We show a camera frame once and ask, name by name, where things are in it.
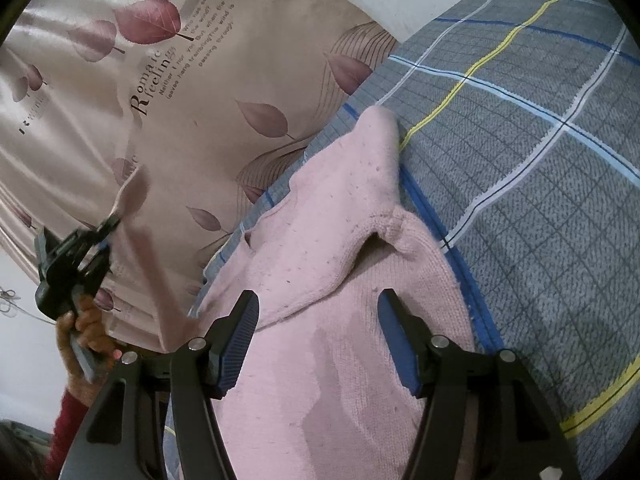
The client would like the grey plaid blanket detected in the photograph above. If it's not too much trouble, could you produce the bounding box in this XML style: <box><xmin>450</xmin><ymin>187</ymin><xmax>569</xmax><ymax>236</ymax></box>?
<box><xmin>162</xmin><ymin>0</ymin><xmax>640</xmax><ymax>480</ymax></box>

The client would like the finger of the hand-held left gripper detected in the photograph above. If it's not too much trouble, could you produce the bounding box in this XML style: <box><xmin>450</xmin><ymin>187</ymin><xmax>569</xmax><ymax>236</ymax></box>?
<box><xmin>88</xmin><ymin>214</ymin><xmax>122</xmax><ymax>247</ymax></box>
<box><xmin>74</xmin><ymin>243</ymin><xmax>112</xmax><ymax>302</ymax></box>

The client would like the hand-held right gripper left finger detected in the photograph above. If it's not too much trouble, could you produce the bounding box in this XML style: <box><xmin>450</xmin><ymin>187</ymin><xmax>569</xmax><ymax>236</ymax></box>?
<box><xmin>59</xmin><ymin>289</ymin><xmax>261</xmax><ymax>480</ymax></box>

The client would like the dark green cloth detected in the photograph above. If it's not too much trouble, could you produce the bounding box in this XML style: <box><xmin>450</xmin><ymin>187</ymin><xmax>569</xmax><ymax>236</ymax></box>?
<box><xmin>0</xmin><ymin>420</ymin><xmax>53</xmax><ymax>480</ymax></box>

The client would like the thin wire on wall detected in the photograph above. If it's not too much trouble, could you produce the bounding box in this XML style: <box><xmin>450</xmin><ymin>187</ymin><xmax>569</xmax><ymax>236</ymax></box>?
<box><xmin>0</xmin><ymin>286</ymin><xmax>52</xmax><ymax>322</ymax></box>

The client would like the beige leaf print curtain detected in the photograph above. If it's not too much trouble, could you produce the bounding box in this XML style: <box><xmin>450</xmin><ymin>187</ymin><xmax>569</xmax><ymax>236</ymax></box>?
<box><xmin>0</xmin><ymin>0</ymin><xmax>402</xmax><ymax>356</ymax></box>

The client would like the person's left hand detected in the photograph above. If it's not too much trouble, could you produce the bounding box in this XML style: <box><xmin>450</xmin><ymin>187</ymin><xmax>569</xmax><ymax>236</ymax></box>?
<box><xmin>56</xmin><ymin>295</ymin><xmax>122</xmax><ymax>387</ymax></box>

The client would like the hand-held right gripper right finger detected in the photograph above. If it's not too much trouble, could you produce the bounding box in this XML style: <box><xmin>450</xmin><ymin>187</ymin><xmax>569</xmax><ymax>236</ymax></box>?
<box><xmin>377</xmin><ymin>287</ymin><xmax>584</xmax><ymax>480</ymax></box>

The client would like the pink knit sweater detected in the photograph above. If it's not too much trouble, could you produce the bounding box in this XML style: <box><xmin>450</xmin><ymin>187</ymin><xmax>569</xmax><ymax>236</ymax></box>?
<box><xmin>112</xmin><ymin>107</ymin><xmax>482</xmax><ymax>480</ymax></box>

